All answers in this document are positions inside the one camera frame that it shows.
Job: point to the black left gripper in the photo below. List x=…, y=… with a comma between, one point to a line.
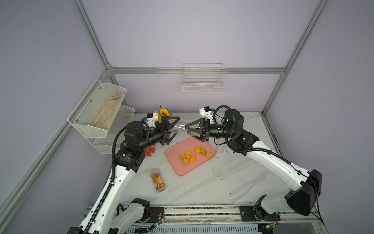
x=164, y=132

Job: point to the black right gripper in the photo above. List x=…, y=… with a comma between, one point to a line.
x=204, y=129

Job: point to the clear plastic cookie jar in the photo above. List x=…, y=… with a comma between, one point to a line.
x=220, y=149

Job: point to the clear jar with brown cookies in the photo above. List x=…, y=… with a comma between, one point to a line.
x=157, y=180

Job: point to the clear jar with orange cookies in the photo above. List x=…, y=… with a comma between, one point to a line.
x=180, y=129

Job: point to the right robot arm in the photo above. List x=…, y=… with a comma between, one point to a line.
x=304, y=186

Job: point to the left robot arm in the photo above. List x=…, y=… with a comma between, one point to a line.
x=128, y=152

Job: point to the yellow sunflower bouquet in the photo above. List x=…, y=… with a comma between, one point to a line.
x=163, y=111

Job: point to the red rubber glove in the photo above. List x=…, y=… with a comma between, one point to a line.
x=149, y=151

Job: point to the pink plastic tray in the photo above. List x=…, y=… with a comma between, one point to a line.
x=173, y=153

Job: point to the beige cloth in basket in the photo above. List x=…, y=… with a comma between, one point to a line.
x=107, y=112

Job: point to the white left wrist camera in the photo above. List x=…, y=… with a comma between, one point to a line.
x=151, y=119

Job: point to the white wire wall basket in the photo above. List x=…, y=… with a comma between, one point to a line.
x=203, y=78

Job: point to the white mesh wall basket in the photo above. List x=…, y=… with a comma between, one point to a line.
x=82, y=116

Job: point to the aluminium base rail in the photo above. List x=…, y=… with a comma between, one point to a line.
x=223, y=219

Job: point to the aluminium frame profile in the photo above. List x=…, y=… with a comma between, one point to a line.
x=21, y=192

